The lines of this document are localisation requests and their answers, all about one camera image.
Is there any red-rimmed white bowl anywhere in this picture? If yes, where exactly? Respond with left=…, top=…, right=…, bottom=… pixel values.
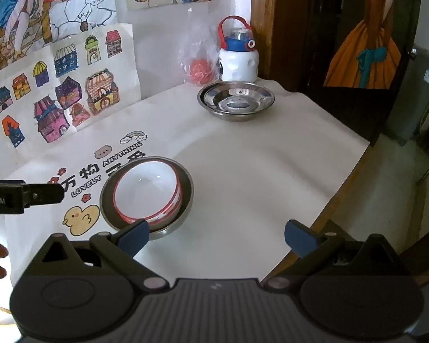
left=114, top=184, right=182, bottom=224
left=113, top=160, right=182, bottom=225

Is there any steel bowl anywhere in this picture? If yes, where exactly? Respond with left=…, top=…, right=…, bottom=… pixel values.
left=100, top=156, right=194, bottom=240

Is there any small steel plate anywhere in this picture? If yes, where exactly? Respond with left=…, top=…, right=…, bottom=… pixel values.
left=218, top=95, right=259, bottom=114

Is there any white printed tablecloth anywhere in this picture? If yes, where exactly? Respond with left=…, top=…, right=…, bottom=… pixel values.
left=6, top=81, right=368, bottom=281

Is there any colourful houses drawing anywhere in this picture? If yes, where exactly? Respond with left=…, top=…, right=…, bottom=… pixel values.
left=0, top=23, right=141, bottom=177

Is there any grey appliance with sticker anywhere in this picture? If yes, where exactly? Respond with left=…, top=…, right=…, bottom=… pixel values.
left=384, top=46, right=429, bottom=146

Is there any child figure drawing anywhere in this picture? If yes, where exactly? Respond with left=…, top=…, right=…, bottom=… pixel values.
left=0, top=0, right=116, bottom=70

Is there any red ball in bag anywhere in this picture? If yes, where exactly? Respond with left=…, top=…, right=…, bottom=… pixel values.
left=189, top=59, right=215, bottom=85

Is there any orange dress painting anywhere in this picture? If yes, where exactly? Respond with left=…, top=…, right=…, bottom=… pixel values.
left=324, top=0, right=402, bottom=90

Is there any white blue water bottle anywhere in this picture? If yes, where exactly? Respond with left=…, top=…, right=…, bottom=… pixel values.
left=218, top=15, right=259, bottom=83

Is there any clear plastic bag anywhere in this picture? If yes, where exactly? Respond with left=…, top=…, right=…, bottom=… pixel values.
left=179, top=8, right=219, bottom=86

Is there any brown wooden door frame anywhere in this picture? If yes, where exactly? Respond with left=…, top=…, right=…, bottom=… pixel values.
left=251, top=0, right=309, bottom=90

